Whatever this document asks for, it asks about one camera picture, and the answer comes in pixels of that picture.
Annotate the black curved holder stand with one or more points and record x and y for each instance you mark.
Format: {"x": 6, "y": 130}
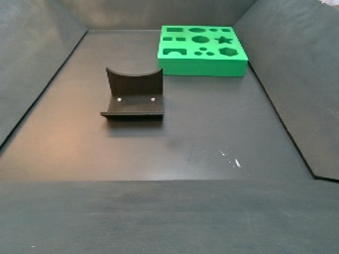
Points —
{"x": 135, "y": 88}

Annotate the green shape sorter block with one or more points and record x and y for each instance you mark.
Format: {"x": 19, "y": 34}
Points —
{"x": 200, "y": 50}

